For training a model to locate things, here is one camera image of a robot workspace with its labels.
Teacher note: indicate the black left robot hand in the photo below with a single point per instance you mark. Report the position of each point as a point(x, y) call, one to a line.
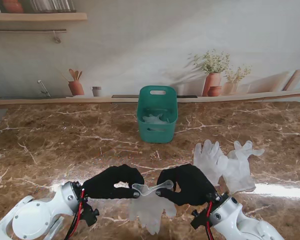
point(102, 185)

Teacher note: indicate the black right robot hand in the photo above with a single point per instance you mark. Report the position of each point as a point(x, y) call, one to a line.
point(192, 185)

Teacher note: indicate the translucent white disposable glove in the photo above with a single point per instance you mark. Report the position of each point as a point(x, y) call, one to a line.
point(150, 210)
point(152, 119)
point(240, 170)
point(163, 118)
point(207, 160)

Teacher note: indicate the green plastic basket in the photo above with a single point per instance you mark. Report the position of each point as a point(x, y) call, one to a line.
point(157, 137)

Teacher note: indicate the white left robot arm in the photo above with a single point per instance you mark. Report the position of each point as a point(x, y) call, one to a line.
point(40, 215)

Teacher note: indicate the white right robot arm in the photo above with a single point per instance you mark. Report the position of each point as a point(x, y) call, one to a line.
point(240, 222)

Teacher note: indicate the terracotta pot with wooden utensils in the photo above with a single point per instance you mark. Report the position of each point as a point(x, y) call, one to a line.
point(76, 87)

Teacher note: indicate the row of glass jars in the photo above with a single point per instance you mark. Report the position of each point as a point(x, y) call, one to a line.
point(52, 5)

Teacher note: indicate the terracotta jar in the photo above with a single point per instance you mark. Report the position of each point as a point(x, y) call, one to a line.
point(13, 6)

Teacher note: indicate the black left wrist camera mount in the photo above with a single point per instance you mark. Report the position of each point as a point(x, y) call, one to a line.
point(91, 215)

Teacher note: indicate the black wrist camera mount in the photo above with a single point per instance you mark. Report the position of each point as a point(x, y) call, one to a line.
point(198, 218)
point(91, 215)

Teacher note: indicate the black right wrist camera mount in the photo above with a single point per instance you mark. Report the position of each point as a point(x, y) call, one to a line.
point(198, 218)

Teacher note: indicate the metal hanging rail with hook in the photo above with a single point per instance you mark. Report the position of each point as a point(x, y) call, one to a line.
point(27, 30)

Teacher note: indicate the light wooden wall shelf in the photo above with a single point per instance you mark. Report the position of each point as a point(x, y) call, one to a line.
point(40, 17)

